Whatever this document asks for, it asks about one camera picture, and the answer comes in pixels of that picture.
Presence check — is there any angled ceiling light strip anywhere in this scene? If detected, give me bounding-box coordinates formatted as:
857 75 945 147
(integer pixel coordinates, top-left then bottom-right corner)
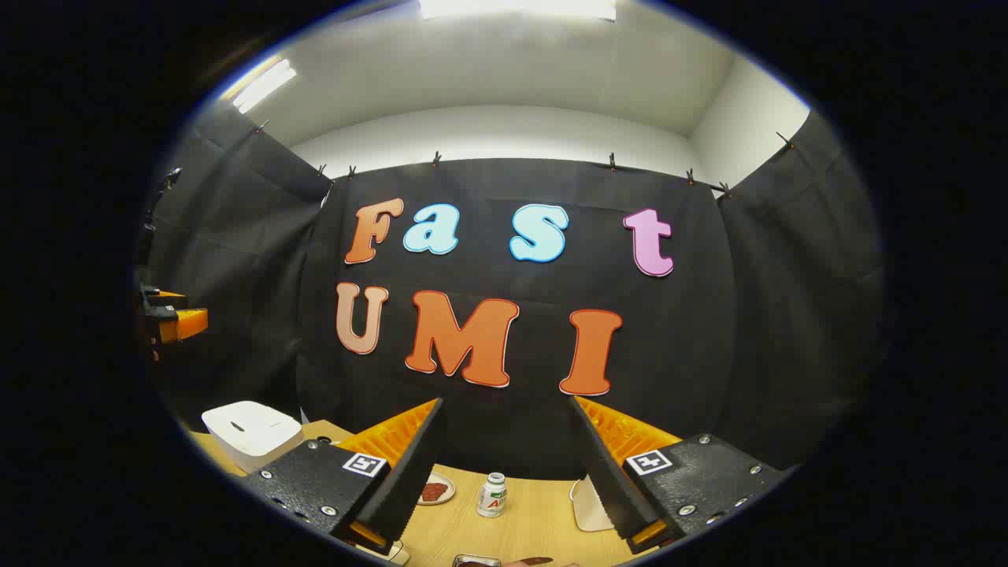
231 59 298 115

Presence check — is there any white rice cooker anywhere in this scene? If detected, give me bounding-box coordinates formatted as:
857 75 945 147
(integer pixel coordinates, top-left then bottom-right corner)
202 400 306 475

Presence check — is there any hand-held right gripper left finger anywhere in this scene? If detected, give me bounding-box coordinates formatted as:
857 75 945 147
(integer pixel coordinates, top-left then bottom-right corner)
243 398 446 556

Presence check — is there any white toaster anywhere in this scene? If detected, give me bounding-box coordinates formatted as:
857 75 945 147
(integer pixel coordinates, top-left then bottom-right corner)
569 475 615 533

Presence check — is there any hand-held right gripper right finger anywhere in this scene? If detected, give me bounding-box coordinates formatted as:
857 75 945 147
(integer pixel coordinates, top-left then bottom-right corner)
569 395 790 556

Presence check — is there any white drink bottle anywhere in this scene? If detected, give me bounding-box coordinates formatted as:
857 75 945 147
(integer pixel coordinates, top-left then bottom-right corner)
476 472 508 518

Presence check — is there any white oval plate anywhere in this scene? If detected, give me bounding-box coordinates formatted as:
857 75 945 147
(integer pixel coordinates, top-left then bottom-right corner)
417 471 457 506

